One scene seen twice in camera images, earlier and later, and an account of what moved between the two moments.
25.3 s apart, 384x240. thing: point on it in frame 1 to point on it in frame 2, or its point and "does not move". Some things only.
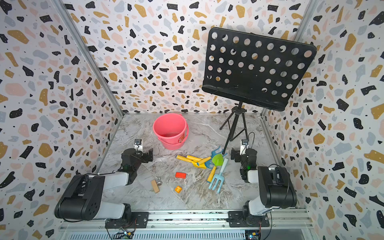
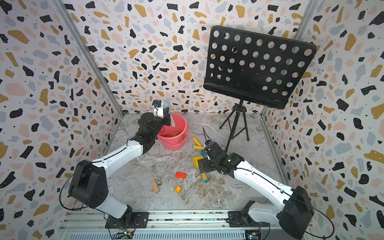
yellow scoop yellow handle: (184, 158) to (196, 164)
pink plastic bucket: (171, 130) does not move
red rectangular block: (180, 175) does not move
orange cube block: (178, 189) does not move
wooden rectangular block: (155, 186) does not move
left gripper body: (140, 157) to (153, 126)
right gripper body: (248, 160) to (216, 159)
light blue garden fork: (219, 177) to (166, 104)
